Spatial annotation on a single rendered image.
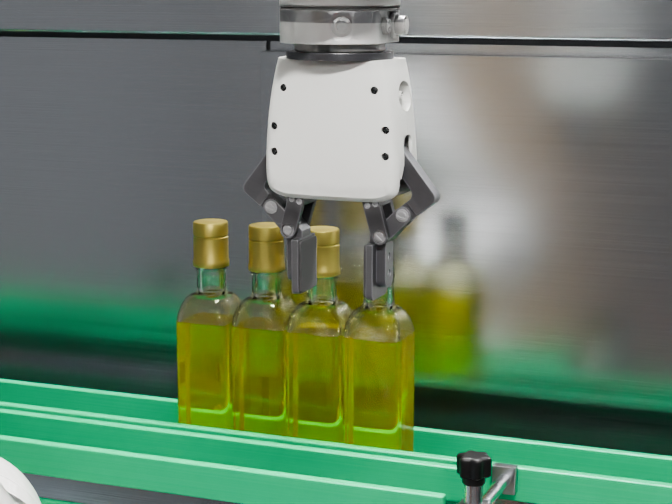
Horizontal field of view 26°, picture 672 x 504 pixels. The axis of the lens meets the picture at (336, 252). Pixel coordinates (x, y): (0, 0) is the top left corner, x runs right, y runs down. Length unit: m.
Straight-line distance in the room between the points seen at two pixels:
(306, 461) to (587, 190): 0.37
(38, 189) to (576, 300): 0.63
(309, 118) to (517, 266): 0.48
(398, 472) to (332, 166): 0.41
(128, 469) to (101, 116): 0.45
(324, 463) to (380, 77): 0.48
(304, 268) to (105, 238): 0.64
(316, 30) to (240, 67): 0.57
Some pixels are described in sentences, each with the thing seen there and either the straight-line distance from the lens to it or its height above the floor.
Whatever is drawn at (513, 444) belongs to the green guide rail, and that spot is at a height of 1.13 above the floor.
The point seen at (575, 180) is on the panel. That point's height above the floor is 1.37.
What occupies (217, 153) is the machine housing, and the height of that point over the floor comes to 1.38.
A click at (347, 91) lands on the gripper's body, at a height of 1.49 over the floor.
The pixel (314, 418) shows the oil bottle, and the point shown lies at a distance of 1.38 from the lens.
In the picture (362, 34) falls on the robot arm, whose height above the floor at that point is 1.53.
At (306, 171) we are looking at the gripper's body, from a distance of 1.02.
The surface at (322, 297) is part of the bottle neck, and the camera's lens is 1.37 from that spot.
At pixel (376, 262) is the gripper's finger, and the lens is 1.02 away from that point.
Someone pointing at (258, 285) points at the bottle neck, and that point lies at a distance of 1.39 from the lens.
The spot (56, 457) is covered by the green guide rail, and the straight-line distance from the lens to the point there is 1.40.
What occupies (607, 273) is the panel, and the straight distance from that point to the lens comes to 1.43.
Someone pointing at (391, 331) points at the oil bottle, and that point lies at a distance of 1.34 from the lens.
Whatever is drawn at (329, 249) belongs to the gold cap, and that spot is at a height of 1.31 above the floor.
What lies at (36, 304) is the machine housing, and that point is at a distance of 1.72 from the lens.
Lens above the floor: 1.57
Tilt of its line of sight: 11 degrees down
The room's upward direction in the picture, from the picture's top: straight up
